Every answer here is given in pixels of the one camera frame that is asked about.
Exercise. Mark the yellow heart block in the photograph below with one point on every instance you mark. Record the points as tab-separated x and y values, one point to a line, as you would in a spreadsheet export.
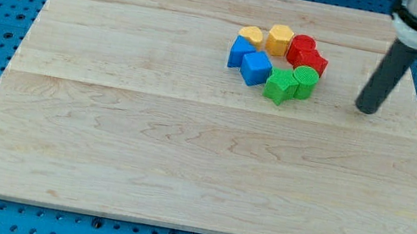
253	35

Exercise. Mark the green star block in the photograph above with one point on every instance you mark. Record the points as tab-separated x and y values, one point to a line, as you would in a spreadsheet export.
280	86

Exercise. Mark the red cylinder block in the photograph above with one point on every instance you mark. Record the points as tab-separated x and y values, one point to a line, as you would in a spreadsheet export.
300	43

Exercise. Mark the yellow pentagon block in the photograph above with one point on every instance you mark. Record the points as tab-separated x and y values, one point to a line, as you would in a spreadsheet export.
278	40

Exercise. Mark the blue cube block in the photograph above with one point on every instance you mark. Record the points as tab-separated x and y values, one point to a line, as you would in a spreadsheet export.
255	68

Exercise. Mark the red star block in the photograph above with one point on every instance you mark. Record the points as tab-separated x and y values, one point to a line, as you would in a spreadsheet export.
311	59

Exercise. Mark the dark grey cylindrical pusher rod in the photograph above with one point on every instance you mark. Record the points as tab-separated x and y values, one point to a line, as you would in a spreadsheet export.
386	76

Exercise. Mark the blue triangle block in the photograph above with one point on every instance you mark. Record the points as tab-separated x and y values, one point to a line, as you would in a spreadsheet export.
239	48

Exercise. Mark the green cylinder block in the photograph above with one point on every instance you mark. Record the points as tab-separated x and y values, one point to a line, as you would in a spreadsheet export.
307	78

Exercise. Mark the light wooden board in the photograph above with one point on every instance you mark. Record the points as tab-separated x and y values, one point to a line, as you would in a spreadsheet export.
127	109

